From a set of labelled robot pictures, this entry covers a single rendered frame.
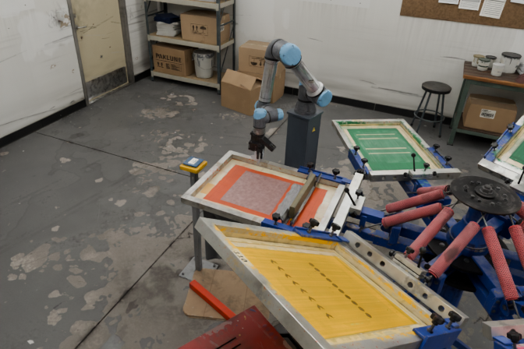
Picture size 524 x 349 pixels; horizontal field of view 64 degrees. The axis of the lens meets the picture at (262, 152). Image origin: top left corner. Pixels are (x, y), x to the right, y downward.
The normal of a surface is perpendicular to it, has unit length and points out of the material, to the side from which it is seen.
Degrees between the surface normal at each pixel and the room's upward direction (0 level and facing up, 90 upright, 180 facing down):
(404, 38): 90
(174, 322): 0
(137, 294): 0
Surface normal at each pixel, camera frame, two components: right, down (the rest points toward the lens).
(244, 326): 0.04, -0.87
